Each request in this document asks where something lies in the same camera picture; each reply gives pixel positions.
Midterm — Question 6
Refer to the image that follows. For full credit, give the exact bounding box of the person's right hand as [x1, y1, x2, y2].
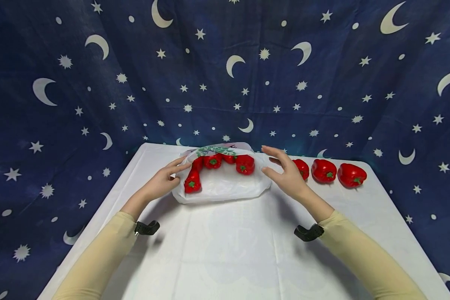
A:
[261, 145, 311, 201]

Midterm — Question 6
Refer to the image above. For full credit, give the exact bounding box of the person's left hand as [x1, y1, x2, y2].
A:
[144, 156, 193, 203]

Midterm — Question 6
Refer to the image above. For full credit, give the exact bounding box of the person's right forearm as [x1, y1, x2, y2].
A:
[300, 187, 429, 300]

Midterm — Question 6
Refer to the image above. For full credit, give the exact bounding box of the person's left forearm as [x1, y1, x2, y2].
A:
[52, 190, 153, 300]

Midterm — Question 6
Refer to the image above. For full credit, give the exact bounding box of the black wrist band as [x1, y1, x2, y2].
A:
[134, 220, 161, 236]
[293, 224, 325, 242]

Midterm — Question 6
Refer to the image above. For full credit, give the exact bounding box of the white plastic bag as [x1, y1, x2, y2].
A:
[171, 142, 273, 205]

